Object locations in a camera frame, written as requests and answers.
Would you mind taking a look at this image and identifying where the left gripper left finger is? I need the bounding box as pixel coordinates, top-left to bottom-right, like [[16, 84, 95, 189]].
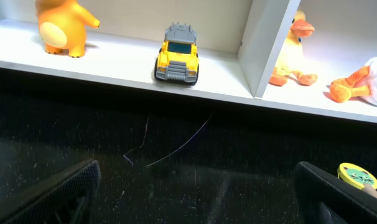
[[0, 159, 102, 224]]

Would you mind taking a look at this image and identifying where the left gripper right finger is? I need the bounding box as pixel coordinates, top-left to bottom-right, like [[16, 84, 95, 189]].
[[292, 161, 377, 224]]

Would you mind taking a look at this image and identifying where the yellow rattle drum toy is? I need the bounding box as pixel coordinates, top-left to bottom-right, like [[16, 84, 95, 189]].
[[337, 162, 377, 203]]

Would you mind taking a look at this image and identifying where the orange toy dinosaur figure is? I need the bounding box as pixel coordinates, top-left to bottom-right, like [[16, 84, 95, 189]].
[[35, 0, 101, 59]]

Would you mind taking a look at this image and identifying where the grey and yellow toy truck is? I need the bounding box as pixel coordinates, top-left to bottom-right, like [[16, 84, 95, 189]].
[[154, 21, 200, 86]]

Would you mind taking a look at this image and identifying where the white plush duck with hat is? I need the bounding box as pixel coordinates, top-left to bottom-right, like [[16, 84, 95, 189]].
[[328, 55, 377, 109]]

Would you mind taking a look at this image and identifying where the white shelf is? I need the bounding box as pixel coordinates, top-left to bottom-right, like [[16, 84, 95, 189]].
[[0, 0, 377, 126]]

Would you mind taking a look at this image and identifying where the yellow plush duck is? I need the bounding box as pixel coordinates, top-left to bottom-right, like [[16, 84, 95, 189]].
[[268, 9, 319, 87]]

